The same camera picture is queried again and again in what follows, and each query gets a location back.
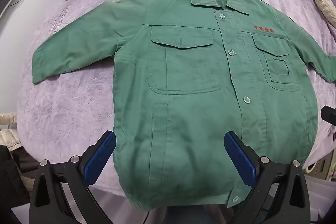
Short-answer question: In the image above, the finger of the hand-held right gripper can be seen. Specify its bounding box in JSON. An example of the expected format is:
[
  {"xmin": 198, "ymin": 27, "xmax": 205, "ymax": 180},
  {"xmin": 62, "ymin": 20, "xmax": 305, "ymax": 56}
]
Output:
[{"xmin": 321, "ymin": 105, "xmax": 336, "ymax": 140}]

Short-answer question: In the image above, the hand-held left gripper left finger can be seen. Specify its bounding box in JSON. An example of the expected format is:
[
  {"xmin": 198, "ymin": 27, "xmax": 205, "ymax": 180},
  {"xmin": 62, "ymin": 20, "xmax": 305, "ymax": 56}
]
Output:
[{"xmin": 29, "ymin": 130, "xmax": 117, "ymax": 224}]

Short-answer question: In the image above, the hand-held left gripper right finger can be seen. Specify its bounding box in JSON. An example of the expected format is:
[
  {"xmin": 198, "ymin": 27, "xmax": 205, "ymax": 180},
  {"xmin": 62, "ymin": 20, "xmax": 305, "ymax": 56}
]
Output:
[{"xmin": 223, "ymin": 130, "xmax": 311, "ymax": 224}]

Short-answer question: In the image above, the black cloth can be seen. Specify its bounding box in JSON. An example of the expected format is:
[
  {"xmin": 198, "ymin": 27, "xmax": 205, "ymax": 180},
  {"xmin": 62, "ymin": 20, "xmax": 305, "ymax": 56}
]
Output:
[{"xmin": 0, "ymin": 145, "xmax": 30, "ymax": 209}]

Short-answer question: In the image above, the green work jacket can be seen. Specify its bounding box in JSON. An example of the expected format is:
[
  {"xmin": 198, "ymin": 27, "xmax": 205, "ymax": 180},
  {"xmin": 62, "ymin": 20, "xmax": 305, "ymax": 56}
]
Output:
[{"xmin": 31, "ymin": 0, "xmax": 336, "ymax": 210}]

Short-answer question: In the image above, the white textured pillow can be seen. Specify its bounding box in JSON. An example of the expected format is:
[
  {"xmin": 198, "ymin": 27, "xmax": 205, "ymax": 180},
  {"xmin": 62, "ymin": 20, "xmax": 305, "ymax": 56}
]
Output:
[{"xmin": 310, "ymin": 0, "xmax": 336, "ymax": 30}]

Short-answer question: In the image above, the beige cabinet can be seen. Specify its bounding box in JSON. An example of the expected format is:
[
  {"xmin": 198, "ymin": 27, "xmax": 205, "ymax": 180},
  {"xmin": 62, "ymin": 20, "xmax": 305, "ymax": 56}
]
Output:
[{"xmin": 306, "ymin": 152, "xmax": 336, "ymax": 180}]

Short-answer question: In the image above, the white plastic storage box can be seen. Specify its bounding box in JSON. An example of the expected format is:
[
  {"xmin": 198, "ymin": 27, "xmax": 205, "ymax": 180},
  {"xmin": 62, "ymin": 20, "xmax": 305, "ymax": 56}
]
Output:
[{"xmin": 302, "ymin": 177, "xmax": 336, "ymax": 224}]

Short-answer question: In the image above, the purple embossed blanket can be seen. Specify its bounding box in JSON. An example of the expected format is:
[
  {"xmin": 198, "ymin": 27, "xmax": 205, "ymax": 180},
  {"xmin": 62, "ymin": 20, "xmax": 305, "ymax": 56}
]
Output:
[{"xmin": 0, "ymin": 0, "xmax": 336, "ymax": 206}]

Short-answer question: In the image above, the white down jacket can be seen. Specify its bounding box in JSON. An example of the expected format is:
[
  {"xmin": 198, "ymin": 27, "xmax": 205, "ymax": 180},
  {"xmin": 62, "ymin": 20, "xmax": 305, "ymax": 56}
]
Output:
[{"xmin": 0, "ymin": 112, "xmax": 23, "ymax": 152}]

